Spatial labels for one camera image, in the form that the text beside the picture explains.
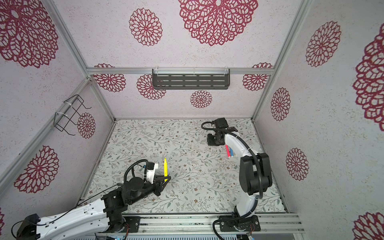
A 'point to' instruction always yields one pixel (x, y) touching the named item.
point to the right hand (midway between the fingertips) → (210, 139)
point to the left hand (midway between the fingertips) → (169, 180)
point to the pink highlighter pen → (227, 151)
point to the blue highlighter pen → (231, 152)
